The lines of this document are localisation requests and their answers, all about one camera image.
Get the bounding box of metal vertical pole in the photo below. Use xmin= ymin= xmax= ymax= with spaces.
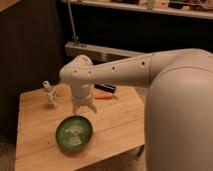
xmin=67 ymin=0 xmax=79 ymax=46

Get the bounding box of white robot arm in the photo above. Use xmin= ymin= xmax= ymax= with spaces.
xmin=60 ymin=49 xmax=213 ymax=171

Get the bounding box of green round plate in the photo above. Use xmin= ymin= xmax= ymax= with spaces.
xmin=55 ymin=115 xmax=93 ymax=153

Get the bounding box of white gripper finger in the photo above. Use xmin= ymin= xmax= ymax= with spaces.
xmin=72 ymin=105 xmax=80 ymax=114
xmin=88 ymin=104 xmax=97 ymax=113

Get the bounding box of small white figurine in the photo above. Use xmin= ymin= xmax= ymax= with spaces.
xmin=43 ymin=81 xmax=58 ymax=107

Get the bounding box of grey metal beam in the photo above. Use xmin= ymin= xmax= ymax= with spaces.
xmin=65 ymin=42 xmax=142 ymax=62

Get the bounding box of orange marker pen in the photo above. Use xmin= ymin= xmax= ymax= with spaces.
xmin=95 ymin=93 xmax=117 ymax=99

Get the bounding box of black whiteboard eraser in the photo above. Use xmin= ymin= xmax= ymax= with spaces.
xmin=94 ymin=84 xmax=116 ymax=93

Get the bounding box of grey wall shelf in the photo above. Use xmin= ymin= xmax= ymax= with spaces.
xmin=61 ymin=0 xmax=213 ymax=20

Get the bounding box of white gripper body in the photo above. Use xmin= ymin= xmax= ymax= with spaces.
xmin=71 ymin=84 xmax=93 ymax=106

